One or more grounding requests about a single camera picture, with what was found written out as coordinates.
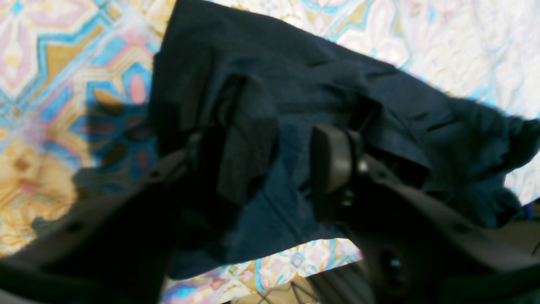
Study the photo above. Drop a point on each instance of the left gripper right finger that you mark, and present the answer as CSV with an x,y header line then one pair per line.
x,y
417,250

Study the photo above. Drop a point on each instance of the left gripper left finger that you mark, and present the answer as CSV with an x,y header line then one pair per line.
x,y
117,250

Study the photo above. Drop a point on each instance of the black t-shirt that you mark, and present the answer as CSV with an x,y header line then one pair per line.
x,y
256,86

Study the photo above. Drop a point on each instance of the patterned tablecloth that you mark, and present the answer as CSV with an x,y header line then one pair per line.
x,y
76,79

